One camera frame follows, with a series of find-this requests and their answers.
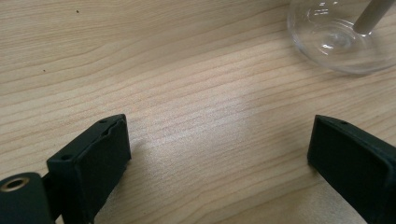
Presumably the clear glass bowl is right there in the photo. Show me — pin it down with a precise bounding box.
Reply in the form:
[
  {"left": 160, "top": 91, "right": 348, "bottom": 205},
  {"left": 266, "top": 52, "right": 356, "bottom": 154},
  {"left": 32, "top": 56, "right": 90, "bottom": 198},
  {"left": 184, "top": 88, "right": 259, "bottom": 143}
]
[{"left": 287, "top": 0, "right": 396, "bottom": 75}]

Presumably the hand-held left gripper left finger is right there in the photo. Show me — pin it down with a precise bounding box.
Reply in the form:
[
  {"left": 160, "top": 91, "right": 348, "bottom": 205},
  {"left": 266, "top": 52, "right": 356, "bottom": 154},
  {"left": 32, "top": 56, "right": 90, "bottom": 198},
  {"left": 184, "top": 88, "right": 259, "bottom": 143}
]
[{"left": 46, "top": 113, "right": 132, "bottom": 224}]

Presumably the grey stick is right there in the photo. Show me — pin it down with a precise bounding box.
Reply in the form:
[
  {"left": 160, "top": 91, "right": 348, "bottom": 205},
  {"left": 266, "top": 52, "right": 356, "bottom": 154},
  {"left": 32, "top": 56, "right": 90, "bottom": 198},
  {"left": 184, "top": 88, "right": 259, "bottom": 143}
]
[{"left": 352, "top": 0, "right": 396, "bottom": 35}]

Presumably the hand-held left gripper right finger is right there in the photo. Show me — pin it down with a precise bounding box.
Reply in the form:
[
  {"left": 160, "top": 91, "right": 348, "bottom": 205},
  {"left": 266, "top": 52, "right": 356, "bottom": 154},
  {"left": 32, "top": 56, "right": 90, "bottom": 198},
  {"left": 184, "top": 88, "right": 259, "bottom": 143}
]
[{"left": 306, "top": 114, "right": 396, "bottom": 224}]

